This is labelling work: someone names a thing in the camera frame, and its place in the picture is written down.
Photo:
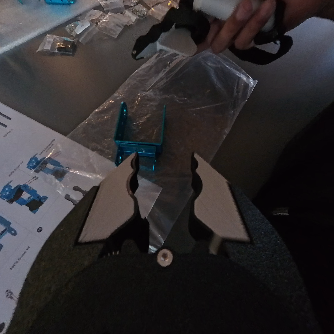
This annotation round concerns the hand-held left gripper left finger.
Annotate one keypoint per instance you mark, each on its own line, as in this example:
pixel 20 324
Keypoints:
pixel 109 208

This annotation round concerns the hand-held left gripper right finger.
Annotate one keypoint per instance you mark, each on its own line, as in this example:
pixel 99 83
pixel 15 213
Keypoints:
pixel 221 208

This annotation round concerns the blue metal bracket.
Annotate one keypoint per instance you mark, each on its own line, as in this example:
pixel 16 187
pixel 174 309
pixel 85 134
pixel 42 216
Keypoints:
pixel 130 144

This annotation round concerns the person's right hand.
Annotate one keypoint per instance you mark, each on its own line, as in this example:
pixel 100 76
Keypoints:
pixel 234 26

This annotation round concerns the clear plastic bag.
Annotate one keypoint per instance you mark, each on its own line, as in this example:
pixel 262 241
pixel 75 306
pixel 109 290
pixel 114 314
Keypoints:
pixel 203 109

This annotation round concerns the assembly instruction sheet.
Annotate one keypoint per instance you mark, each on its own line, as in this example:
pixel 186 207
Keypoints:
pixel 26 156

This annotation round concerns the blue perforated metal plate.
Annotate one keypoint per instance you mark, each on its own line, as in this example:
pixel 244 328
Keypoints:
pixel 60 2

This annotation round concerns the pile of small parts bags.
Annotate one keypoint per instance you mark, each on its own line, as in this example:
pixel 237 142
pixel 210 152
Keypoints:
pixel 57 45

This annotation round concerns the grey foam board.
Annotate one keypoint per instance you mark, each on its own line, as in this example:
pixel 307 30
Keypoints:
pixel 26 26

